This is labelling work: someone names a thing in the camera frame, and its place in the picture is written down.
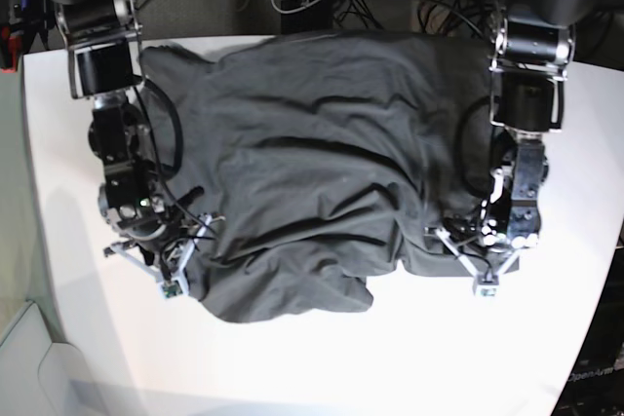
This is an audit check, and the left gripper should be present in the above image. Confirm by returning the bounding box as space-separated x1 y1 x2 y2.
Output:
423 225 541 280

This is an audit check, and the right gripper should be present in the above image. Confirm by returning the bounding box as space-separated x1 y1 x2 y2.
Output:
102 220 225 285

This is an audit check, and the dark grey t-shirt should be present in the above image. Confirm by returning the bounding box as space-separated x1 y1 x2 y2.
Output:
140 32 489 323

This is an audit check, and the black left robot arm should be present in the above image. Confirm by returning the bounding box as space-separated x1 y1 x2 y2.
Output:
435 0 601 295

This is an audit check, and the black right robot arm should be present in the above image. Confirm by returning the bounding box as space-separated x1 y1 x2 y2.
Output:
49 0 213 298

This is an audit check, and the red and black clamp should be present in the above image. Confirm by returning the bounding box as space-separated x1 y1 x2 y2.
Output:
0 23 22 73

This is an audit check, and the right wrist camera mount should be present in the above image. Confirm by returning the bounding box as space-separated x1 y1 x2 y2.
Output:
101 213 226 300

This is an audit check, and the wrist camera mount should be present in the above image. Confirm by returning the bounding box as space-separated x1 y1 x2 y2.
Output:
425 226 539 298
101 213 226 300

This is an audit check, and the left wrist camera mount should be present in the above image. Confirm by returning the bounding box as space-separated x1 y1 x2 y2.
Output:
425 226 539 298

